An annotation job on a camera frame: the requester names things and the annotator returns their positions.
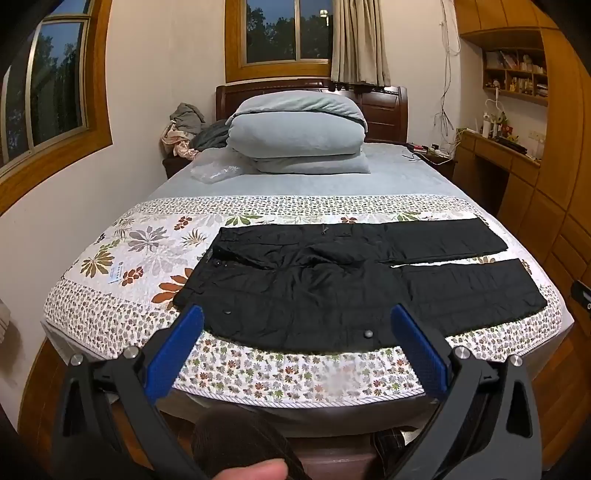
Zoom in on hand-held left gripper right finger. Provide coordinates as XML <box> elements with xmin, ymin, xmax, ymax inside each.
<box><xmin>390</xmin><ymin>304</ymin><xmax>543</xmax><ymax>480</ymax></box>

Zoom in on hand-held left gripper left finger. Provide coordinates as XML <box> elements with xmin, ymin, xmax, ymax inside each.
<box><xmin>51</xmin><ymin>305</ymin><xmax>208</xmax><ymax>480</ymax></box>

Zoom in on black pants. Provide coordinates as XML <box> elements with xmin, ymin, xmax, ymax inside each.
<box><xmin>172</xmin><ymin>218</ymin><xmax>548</xmax><ymax>356</ymax></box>

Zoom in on plaid cloth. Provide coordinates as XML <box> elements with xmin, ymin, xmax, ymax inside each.
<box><xmin>373</xmin><ymin>427</ymin><xmax>407</xmax><ymax>464</ymax></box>

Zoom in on dark brown cloth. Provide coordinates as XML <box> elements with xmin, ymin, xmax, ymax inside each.
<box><xmin>191</xmin><ymin>412</ymin><xmax>315</xmax><ymax>480</ymax></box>

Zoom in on wooden cabinet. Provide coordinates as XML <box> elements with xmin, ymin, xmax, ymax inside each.
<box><xmin>455</xmin><ymin>0</ymin><xmax>591</xmax><ymax>324</ymax></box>

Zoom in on bed with floral cover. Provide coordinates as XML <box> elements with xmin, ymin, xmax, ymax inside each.
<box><xmin>42</xmin><ymin>194</ymin><xmax>575</xmax><ymax>409</ymax></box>

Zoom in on clear plastic bag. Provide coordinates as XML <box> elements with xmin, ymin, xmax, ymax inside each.
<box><xmin>191</xmin><ymin>161</ymin><xmax>243</xmax><ymax>184</ymax></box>

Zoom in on dark wooden nightstand under clothes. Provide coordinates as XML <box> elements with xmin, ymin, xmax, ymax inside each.
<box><xmin>161</xmin><ymin>154</ymin><xmax>192</xmax><ymax>181</ymax></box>

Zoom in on light blue bedsheet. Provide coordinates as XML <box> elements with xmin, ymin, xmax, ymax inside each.
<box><xmin>150</xmin><ymin>142</ymin><xmax>481</xmax><ymax>208</ymax></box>

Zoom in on dark wooden nightstand with items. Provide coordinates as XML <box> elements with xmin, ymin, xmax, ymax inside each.
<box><xmin>406</xmin><ymin>142</ymin><xmax>459</xmax><ymax>182</ymax></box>

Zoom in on pile of clothes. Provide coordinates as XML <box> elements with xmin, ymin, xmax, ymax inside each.
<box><xmin>161</xmin><ymin>102</ymin><xmax>206</xmax><ymax>160</ymax></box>

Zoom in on dark grey cloth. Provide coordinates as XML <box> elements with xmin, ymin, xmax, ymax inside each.
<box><xmin>191</xmin><ymin>120</ymin><xmax>230</xmax><ymax>152</ymax></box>

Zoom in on stack of grey pillows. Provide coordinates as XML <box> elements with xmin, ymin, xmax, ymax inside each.
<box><xmin>225</xmin><ymin>90</ymin><xmax>371</xmax><ymax>175</ymax></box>

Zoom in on wood-framed side window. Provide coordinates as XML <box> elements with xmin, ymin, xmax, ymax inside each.
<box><xmin>0</xmin><ymin>0</ymin><xmax>114</xmax><ymax>215</ymax></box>

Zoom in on beige curtain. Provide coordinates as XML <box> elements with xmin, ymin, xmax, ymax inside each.
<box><xmin>330</xmin><ymin>0</ymin><xmax>392</xmax><ymax>88</ymax></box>

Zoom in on wood-framed window with curtain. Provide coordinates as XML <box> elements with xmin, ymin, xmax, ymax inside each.
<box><xmin>225</xmin><ymin>0</ymin><xmax>334</xmax><ymax>85</ymax></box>

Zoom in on wooden wall shelf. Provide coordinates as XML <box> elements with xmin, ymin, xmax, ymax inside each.
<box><xmin>482</xmin><ymin>46</ymin><xmax>550</xmax><ymax>107</ymax></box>

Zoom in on hanging cables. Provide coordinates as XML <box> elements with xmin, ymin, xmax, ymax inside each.
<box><xmin>434</xmin><ymin>0</ymin><xmax>462</xmax><ymax>139</ymax></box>

